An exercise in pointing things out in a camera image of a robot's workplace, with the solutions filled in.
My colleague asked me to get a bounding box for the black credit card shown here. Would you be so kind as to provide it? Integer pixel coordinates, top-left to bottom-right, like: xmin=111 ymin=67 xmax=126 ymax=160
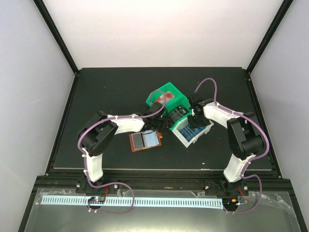
xmin=132 ymin=133 xmax=144 ymax=150
xmin=169 ymin=105 xmax=189 ymax=123

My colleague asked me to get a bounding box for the brown leather card holder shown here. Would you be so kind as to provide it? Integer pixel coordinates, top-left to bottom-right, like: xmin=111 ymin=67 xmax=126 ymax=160
xmin=129 ymin=130 xmax=163 ymax=152

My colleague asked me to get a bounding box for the blue credit card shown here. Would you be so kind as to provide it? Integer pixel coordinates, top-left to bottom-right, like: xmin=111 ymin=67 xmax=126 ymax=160
xmin=179 ymin=125 xmax=206 ymax=142

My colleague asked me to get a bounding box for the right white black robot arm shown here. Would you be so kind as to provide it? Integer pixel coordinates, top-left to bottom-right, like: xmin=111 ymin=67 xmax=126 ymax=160
xmin=187 ymin=92 xmax=269 ymax=195

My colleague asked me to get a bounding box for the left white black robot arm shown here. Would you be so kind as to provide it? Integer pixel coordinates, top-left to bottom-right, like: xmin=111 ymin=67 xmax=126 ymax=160
xmin=77 ymin=103 xmax=172 ymax=193

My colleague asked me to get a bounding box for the red patterned card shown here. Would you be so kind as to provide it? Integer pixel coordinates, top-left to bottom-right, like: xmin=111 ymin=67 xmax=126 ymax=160
xmin=155 ymin=91 xmax=175 ymax=104

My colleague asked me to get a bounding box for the green bin left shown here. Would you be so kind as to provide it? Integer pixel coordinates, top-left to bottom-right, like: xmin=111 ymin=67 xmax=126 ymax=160
xmin=146 ymin=82 xmax=185 ymax=113

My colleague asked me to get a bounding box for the green bin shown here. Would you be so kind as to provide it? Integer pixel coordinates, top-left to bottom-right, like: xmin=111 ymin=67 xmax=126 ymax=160
xmin=146 ymin=82 xmax=185 ymax=113
xmin=168 ymin=96 xmax=190 ymax=131

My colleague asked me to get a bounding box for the white bin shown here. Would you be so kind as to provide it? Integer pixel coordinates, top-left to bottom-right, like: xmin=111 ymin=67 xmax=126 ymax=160
xmin=171 ymin=117 xmax=214 ymax=148

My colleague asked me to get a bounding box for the green bin middle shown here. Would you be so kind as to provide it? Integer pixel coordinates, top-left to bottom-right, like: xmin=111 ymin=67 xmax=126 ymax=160
xmin=168 ymin=96 xmax=190 ymax=131

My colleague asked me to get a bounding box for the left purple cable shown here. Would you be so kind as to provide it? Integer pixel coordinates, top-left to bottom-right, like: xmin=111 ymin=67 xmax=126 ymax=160
xmin=77 ymin=89 xmax=135 ymax=215

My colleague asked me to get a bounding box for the purple cable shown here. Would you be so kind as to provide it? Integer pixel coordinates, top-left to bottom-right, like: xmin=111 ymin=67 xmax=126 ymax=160
xmin=194 ymin=77 xmax=270 ymax=215
xmin=77 ymin=89 xmax=135 ymax=215

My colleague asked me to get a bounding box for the black aluminium frame rail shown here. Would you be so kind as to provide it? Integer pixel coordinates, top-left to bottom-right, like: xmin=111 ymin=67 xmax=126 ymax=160
xmin=19 ymin=169 xmax=300 ymax=232

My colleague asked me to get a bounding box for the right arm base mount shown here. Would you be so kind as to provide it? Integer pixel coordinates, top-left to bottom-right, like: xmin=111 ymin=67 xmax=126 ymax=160
xmin=204 ymin=179 xmax=249 ymax=197

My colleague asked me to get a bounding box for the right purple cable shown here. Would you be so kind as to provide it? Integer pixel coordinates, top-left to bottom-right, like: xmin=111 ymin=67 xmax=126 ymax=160
xmin=194 ymin=77 xmax=270 ymax=215

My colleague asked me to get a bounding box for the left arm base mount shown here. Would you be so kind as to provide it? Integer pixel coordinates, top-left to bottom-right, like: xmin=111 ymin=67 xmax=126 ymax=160
xmin=75 ymin=179 xmax=120 ymax=196

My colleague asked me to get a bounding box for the white slotted cable duct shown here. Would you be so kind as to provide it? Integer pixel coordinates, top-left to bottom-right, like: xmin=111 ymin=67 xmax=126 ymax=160
xmin=40 ymin=195 xmax=223 ymax=209

